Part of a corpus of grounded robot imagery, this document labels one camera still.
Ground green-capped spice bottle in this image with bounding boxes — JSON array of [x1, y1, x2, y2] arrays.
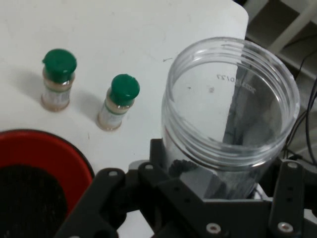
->
[[97, 73, 141, 132], [41, 48, 77, 112]]

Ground thin black background cable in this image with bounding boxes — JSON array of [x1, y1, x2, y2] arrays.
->
[[284, 48, 317, 162]]

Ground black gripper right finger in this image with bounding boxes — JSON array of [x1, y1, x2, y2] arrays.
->
[[268, 158, 317, 234]]

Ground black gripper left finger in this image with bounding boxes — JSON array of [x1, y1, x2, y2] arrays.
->
[[53, 138, 171, 238]]

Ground clear jar with black seeds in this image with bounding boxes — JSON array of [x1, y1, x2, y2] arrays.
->
[[161, 36, 301, 200]]

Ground red bowl of black seeds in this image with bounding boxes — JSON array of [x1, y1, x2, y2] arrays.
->
[[0, 128, 95, 238]]

